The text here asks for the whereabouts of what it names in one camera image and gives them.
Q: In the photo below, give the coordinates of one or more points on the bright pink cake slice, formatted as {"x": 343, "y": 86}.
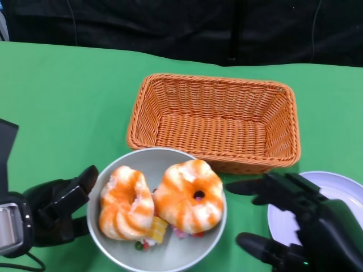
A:
{"x": 181, "y": 233}

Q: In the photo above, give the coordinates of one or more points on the pale green bowl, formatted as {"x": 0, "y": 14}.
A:
{"x": 153, "y": 161}

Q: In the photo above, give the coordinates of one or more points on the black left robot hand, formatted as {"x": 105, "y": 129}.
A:
{"x": 54, "y": 204}

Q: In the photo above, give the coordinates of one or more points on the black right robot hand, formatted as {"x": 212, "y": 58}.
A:
{"x": 326, "y": 226}

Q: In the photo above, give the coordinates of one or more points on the orange wicker basket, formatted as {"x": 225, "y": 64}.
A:
{"x": 212, "y": 133}

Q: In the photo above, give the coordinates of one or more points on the green table cloth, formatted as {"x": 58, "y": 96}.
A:
{"x": 71, "y": 93}

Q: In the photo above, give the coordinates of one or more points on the yellow cake slice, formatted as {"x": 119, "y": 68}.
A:
{"x": 158, "y": 231}

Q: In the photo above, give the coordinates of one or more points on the lilac plate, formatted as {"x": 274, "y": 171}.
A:
{"x": 340, "y": 184}

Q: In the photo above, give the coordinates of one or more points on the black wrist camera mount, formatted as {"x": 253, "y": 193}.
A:
{"x": 7, "y": 147}

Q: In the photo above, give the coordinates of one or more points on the black backdrop curtain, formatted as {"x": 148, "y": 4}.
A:
{"x": 170, "y": 25}

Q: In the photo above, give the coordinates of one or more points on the grey equipment with blue label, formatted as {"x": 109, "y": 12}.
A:
{"x": 3, "y": 22}

